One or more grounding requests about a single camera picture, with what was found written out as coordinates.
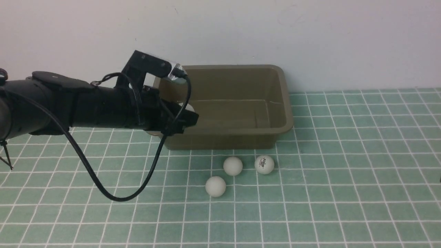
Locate black left camera cable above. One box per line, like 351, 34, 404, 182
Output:
0, 69, 192, 202

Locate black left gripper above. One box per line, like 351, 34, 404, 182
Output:
115, 86, 199, 136

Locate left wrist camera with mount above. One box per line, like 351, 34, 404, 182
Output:
115, 50, 187, 90

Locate white ping-pong ball printed logo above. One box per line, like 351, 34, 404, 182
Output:
255, 154, 275, 175

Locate olive plastic bin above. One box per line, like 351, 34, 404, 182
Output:
164, 64, 294, 150

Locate green checkered tablecloth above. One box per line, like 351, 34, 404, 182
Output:
0, 88, 441, 248

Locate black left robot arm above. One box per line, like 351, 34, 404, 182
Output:
0, 72, 199, 140

